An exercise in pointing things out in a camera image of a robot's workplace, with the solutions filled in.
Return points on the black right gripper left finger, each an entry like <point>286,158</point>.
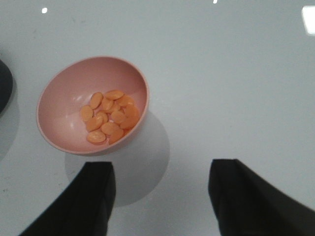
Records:
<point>83,208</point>

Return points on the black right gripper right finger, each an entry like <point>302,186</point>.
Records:
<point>247,205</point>

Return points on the orange ham slices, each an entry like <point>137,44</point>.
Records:
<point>109,116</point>

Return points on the pink plastic bowl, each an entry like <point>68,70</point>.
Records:
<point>58,109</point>

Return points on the dark blue saucepan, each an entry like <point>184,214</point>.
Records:
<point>6,85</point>

